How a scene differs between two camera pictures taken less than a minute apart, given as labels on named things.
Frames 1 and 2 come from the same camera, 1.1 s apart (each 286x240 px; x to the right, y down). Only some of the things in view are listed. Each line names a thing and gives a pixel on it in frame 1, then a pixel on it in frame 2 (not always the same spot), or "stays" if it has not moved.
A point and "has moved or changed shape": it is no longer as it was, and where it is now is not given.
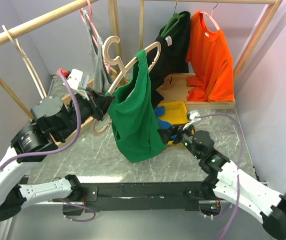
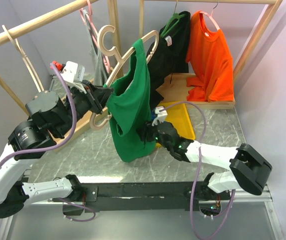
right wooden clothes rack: x=174 y=89 stays
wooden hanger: x=98 y=125 → x=123 y=57
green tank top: x=134 y=115 has moved or changed shape
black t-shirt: x=174 y=38 stays
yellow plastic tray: x=176 y=113 stays
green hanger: x=176 y=16 stays
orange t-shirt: x=211 y=64 stays
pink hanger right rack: x=211 y=17 stays
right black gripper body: x=185 y=137 → x=153 y=133
